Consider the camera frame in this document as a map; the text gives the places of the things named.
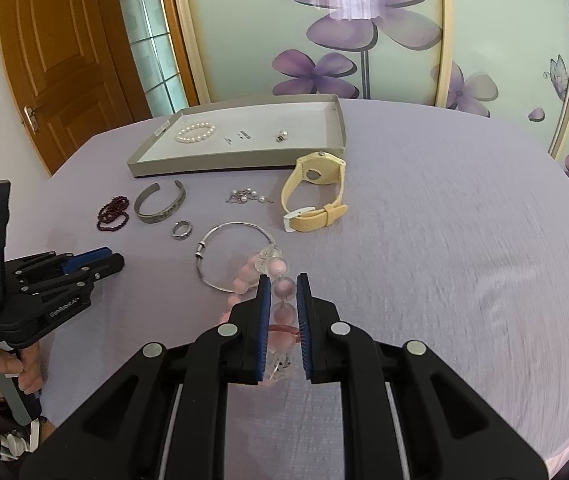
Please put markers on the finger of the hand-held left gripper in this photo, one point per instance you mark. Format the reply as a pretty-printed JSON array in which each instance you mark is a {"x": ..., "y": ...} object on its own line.
[
  {"x": 107, "y": 265},
  {"x": 89, "y": 255}
]

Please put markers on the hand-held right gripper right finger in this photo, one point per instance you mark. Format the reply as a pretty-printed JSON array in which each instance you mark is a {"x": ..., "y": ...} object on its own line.
[{"x": 303, "y": 310}]

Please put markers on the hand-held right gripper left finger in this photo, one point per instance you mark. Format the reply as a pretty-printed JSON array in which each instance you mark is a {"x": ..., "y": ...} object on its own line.
[{"x": 264, "y": 310}]

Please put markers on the thin silver bangle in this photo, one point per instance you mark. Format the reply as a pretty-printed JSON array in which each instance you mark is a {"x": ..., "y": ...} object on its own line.
[{"x": 203, "y": 245}]

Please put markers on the yellow wrist watch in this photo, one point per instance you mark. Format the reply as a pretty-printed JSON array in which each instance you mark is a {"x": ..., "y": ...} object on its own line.
[{"x": 309, "y": 172}]

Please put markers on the grey jewelry tray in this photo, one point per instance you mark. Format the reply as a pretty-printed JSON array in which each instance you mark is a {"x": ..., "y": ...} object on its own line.
[{"x": 264, "y": 115}]

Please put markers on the white paper tag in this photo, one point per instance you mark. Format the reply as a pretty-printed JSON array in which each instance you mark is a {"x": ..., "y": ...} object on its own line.
[{"x": 163, "y": 127}]

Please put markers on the pearl drop earring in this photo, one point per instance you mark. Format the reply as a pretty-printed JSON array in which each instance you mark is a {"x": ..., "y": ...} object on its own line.
[{"x": 281, "y": 135}]

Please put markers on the brown wooden door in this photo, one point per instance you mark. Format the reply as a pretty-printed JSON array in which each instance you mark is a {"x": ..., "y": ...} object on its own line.
[{"x": 64, "y": 60}]

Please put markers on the glass block window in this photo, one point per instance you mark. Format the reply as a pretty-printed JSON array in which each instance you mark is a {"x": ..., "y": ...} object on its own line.
[{"x": 149, "y": 35}]

